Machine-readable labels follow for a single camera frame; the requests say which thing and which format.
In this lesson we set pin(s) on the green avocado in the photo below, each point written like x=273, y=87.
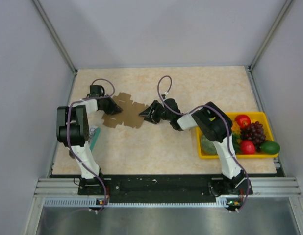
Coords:
x=270, y=147

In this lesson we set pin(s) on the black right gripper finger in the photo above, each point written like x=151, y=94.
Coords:
x=152, y=119
x=150, y=110

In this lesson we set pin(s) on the white slotted cable duct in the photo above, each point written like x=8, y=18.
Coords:
x=76, y=202

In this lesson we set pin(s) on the dark purple grapes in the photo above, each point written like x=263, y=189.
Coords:
x=254, y=133

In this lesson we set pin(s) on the red tomato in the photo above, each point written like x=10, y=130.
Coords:
x=247, y=147

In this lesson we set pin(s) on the brown cardboard box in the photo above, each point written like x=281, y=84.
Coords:
x=129, y=116

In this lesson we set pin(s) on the green melon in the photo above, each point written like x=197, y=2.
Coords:
x=207, y=146

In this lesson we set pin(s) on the red apple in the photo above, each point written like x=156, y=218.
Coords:
x=243, y=120

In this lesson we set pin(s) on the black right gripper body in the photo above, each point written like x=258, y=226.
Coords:
x=159, y=113

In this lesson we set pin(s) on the orange pineapple with leaves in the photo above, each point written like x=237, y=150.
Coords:
x=236, y=133

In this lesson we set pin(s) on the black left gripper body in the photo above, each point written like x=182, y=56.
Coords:
x=105, y=101

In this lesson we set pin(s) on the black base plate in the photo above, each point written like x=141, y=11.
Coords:
x=156, y=197

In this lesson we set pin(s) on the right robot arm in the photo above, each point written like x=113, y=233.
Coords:
x=216, y=126

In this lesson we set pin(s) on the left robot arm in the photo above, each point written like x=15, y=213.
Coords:
x=72, y=128

